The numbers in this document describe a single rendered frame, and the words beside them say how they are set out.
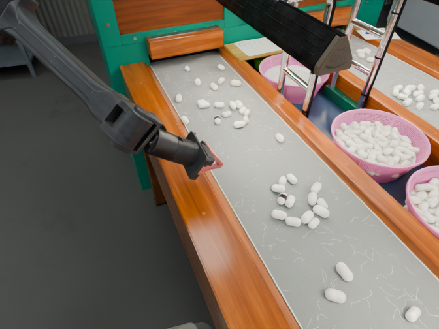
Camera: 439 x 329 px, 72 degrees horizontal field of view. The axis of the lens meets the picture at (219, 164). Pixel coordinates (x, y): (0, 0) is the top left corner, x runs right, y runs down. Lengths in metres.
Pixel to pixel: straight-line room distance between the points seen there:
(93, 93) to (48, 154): 1.65
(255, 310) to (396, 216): 0.39
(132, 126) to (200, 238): 0.27
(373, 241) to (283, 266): 0.21
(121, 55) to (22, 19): 0.60
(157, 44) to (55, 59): 0.62
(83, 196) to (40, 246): 0.33
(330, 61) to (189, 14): 0.81
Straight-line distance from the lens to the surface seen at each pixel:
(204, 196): 0.72
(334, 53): 0.61
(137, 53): 1.30
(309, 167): 0.85
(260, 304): 0.60
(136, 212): 1.70
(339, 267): 0.67
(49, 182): 2.04
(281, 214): 0.71
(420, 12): 3.92
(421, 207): 0.87
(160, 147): 0.60
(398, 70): 1.45
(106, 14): 1.24
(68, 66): 0.66
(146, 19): 1.28
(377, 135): 1.04
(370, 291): 0.69
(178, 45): 1.26
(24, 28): 0.74
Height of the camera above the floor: 1.32
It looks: 44 degrees down
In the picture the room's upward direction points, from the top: straight up
